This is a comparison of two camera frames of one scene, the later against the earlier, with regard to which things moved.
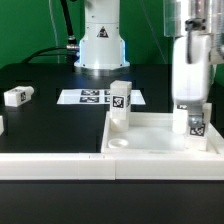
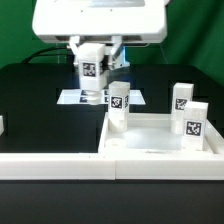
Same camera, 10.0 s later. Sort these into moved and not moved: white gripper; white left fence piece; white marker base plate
Moved: white gripper
Not moved: white marker base plate; white left fence piece
